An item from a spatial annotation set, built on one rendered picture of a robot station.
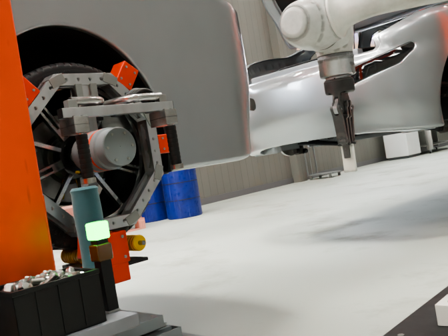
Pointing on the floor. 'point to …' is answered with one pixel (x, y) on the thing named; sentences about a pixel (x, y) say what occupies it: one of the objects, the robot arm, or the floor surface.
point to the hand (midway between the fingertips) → (349, 158)
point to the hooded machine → (402, 145)
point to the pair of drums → (175, 197)
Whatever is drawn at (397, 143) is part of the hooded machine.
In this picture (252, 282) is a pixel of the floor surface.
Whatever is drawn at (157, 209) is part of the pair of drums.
